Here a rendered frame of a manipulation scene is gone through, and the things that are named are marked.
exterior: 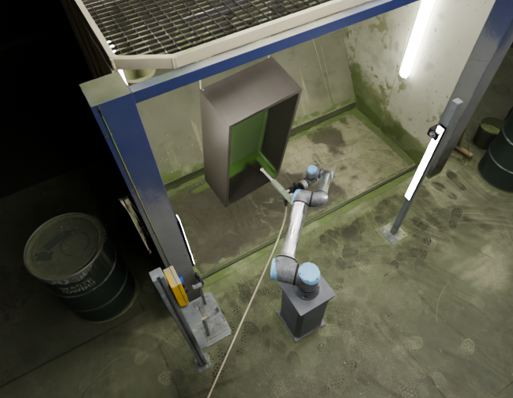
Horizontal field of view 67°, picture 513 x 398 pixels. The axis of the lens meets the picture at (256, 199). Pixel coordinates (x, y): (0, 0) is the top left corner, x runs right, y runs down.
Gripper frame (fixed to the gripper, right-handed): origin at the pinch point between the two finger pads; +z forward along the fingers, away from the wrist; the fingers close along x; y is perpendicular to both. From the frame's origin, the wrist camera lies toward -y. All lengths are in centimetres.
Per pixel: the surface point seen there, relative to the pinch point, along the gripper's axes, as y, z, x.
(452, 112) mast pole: -103, -86, -68
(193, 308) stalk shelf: -40, 120, -48
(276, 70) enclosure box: -115, -14, 28
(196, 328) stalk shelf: -41, 125, -61
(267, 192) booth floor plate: 49, -9, 39
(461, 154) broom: 58, -211, -54
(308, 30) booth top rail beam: -180, 3, -19
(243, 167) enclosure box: 2, 9, 50
